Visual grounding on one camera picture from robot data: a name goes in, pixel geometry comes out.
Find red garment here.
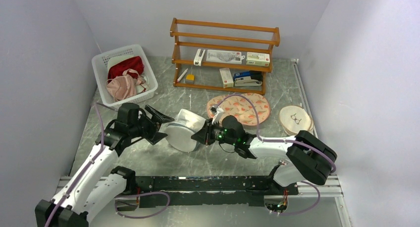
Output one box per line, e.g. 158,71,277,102
107,56,144,79

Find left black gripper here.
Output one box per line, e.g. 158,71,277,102
129,105,174,145

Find yellow grey eraser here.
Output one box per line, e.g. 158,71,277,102
185,74,195,84

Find green white box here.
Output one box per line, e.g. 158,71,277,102
246,52,270,67

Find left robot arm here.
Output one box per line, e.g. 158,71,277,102
35,103,174,227

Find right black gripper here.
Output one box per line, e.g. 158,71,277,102
191,118,237,146

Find wooden shelf rack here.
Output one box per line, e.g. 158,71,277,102
169,18,281,95

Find pink floral laundry bag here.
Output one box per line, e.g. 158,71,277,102
207,93,271,126

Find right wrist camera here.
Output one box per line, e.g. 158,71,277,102
210,106,224,124

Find white stapler on shelf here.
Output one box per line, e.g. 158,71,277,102
193,49,206,66

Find white pen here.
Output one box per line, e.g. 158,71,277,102
176,69,188,82

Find white mesh laundry bag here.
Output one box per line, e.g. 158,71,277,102
164,109,206,153

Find white plastic laundry basket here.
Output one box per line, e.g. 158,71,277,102
92,44,158,108

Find flat packaged item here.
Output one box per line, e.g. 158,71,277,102
206,50,245,64

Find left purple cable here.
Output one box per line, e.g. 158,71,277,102
44,102,171,227

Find white tall box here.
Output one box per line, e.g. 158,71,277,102
219,67,234,88

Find pink bra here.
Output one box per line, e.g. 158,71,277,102
106,71,149,101

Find purple cable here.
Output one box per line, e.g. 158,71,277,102
44,102,171,227
214,94,338,216

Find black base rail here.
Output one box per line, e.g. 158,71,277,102
122,175,299,208

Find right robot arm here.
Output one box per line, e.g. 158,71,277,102
191,115,337,194

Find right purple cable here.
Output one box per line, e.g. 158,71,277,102
214,94,338,216

